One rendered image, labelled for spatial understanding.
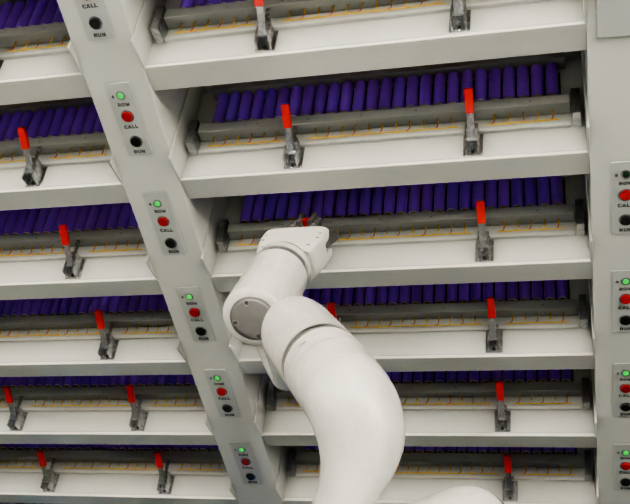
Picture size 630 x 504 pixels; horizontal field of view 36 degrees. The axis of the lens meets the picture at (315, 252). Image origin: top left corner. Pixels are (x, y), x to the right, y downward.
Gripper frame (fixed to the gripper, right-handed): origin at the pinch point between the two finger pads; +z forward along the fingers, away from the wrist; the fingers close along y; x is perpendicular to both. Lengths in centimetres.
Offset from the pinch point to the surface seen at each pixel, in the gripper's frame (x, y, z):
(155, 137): 17.6, -19.6, -5.7
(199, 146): 13.6, -15.9, 1.7
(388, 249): -6.3, 11.5, 4.1
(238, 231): -2.6, -13.6, 5.9
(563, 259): -8.0, 38.4, 1.2
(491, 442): -48, 25, 11
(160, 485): -62, -44, 15
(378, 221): -2.3, 10.0, 6.3
